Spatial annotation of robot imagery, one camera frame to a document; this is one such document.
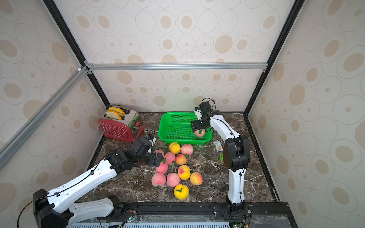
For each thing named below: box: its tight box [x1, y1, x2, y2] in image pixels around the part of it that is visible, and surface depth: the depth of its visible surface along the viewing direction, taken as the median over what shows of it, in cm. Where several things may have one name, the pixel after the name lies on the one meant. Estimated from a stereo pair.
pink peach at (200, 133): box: [194, 129, 206, 138], surface depth 102 cm
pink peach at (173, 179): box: [166, 172, 181, 187], surface depth 81 cm
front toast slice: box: [105, 110, 123, 121], surface depth 94 cm
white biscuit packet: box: [212, 141, 224, 152], surface depth 99 cm
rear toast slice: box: [108, 106, 126, 116], surface depth 95 cm
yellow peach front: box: [173, 184, 190, 200], surface depth 76 cm
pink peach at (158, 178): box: [151, 172, 167, 187], surface depth 81 cm
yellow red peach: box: [177, 164, 192, 181], surface depth 83 cm
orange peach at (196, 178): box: [190, 171, 203, 186], surface depth 82 cm
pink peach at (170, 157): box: [164, 152, 176, 165], surface depth 89 cm
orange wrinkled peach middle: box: [175, 153, 187, 165], surface depth 90 cm
